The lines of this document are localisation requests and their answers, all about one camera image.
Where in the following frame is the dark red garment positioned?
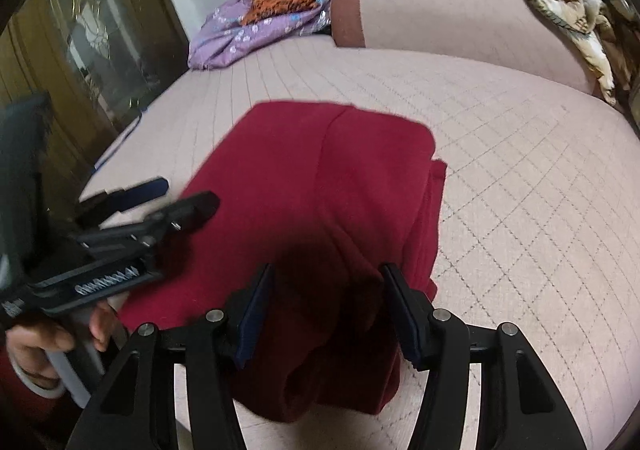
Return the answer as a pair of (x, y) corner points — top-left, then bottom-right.
(117, 100), (448, 423)

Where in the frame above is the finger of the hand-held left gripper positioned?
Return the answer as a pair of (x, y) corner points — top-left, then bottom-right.
(77, 177), (169, 227)
(75, 191), (221, 251)

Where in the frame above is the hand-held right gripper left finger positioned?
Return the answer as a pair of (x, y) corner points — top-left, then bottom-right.
(65, 262), (276, 450)

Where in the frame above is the purple floral cloth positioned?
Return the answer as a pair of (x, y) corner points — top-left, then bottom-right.
(188, 0), (333, 71)

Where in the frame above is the person's left hand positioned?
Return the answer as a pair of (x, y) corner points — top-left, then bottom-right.
(7, 302), (124, 381)

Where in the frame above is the pink and brown bolster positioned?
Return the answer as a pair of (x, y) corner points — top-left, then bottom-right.
(331, 0), (608, 98)

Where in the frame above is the silver foil wrapper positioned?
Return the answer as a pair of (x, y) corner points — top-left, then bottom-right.
(300, 4), (334, 36)

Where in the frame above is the person's left forearm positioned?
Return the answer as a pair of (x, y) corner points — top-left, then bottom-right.
(0, 345), (76, 450)

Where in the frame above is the blue strap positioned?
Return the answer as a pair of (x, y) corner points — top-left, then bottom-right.
(92, 114), (144, 175)

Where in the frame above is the orange black patterned cloth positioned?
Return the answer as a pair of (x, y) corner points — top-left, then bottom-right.
(240, 0), (333, 25)

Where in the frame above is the pink quilted bed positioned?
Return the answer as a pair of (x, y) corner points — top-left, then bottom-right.
(80, 37), (640, 450)

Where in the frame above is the beige patterned cloth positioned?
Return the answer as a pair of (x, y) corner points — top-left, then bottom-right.
(521, 0), (632, 105)

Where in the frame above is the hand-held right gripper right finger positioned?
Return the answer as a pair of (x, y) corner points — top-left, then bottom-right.
(378, 262), (588, 450)

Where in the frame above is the wooden cabinet with glass door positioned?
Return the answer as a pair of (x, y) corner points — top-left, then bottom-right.
(0, 0), (188, 211)

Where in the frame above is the white bangle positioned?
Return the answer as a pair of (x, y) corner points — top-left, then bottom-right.
(14, 364), (67, 400)

